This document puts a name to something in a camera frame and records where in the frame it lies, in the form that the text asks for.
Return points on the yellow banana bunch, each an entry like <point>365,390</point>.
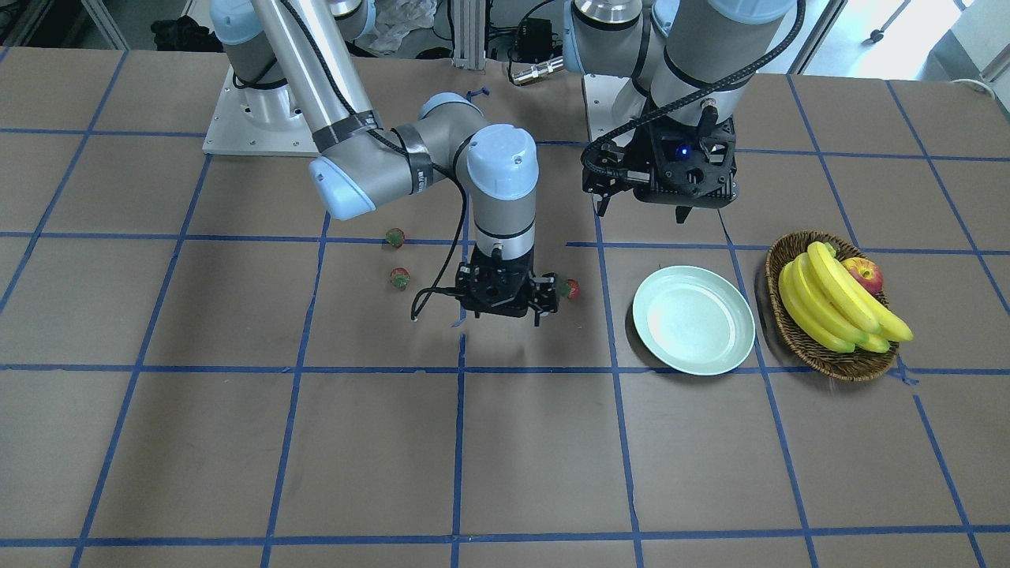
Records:
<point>834,310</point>

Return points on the light green plate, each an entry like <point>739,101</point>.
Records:
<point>693,320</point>

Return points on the black power adapter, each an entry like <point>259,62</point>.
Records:
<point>534,41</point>

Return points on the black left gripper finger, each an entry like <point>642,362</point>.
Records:
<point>682,213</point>
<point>601,203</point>

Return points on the red strawberry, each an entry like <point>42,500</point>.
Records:
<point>395,238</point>
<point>400,278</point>
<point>569,289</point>

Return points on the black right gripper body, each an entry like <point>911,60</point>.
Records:
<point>546,287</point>

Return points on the brown wicker basket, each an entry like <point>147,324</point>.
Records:
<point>858,366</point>

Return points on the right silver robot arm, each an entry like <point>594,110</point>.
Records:
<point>291,59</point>

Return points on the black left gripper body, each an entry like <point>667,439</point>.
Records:
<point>641,152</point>

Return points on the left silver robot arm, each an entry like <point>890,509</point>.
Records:
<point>687,65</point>

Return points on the red yellow apple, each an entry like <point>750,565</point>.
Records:
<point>866,273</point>

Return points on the aluminium frame post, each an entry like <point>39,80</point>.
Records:
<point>469,30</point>

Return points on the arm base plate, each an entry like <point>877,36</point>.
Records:
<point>258,123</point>
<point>609,103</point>

